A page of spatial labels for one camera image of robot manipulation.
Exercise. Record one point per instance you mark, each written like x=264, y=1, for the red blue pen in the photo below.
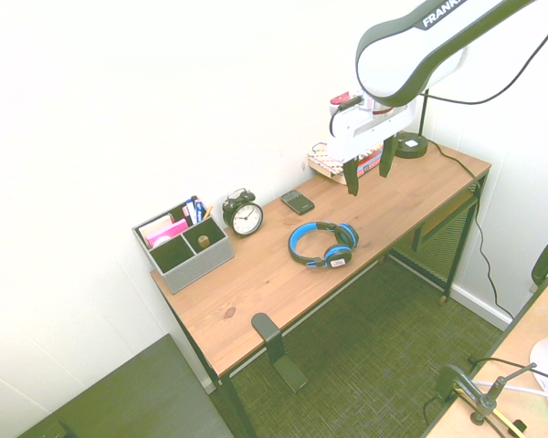
x=199, y=209

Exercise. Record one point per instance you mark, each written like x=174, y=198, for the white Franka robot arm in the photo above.
x=393, y=50

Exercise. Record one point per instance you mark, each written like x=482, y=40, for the black clamp headphone hanger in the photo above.
x=288, y=370

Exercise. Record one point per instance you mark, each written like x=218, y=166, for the light wood robot table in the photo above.
x=536, y=319

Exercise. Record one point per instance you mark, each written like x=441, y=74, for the black lamp base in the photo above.
x=411, y=149

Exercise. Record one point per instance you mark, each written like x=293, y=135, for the red spine book stack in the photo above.
x=370, y=163

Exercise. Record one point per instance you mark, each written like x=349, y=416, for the wooden desk black frame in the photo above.
x=265, y=283

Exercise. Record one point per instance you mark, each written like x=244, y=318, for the blue white marker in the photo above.
x=190, y=211

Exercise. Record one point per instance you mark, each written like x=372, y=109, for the pink sticky note pad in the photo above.
x=175, y=229

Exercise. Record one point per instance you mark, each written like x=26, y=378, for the tan note pad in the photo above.
x=157, y=224

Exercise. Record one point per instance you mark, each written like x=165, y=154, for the grey articulated camera stand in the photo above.
x=486, y=401

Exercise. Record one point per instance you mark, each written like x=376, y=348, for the blue black headphones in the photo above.
x=293, y=242

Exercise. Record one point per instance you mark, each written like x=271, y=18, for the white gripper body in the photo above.
x=361, y=132

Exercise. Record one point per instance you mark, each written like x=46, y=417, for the orange pencil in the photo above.
x=207, y=212

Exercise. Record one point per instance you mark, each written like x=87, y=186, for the black C-clamp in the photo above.
x=447, y=381

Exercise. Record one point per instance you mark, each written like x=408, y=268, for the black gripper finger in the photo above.
x=386, y=157
x=352, y=178

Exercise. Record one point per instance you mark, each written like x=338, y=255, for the white tape roll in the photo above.
x=163, y=240

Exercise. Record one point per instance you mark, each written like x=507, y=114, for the red white wrist camera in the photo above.
x=340, y=98

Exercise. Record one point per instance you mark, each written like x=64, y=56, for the black rectangular phone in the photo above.
x=298, y=203

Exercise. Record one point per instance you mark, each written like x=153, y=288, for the black twin bell alarm clock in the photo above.
x=246, y=218

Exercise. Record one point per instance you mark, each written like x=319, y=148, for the yellow black strip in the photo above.
x=502, y=417

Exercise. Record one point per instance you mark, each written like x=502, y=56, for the small wooden stamp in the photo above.
x=204, y=242

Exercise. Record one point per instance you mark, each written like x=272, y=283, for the grey desk organizer box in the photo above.
x=201, y=267

